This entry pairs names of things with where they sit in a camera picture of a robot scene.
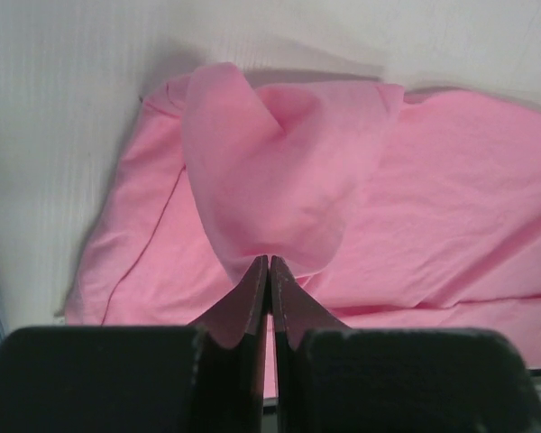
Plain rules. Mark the pink t shirt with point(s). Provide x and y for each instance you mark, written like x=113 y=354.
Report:
x=390 y=209

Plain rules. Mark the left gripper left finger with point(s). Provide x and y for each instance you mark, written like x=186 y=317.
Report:
x=206 y=376

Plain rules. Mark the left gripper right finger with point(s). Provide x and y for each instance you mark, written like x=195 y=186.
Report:
x=335 y=378

